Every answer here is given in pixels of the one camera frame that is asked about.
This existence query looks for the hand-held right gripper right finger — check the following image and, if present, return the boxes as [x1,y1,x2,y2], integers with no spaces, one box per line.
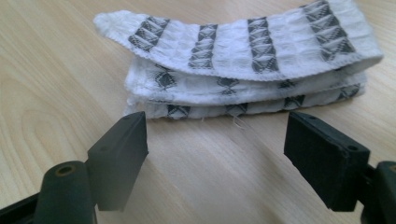
[283,111,396,224]

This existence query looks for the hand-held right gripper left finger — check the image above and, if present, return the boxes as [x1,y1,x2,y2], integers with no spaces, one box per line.
[33,111,149,224]

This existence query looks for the white grey-patterned cloth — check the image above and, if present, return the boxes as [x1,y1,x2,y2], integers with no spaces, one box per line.
[92,0,385,120]

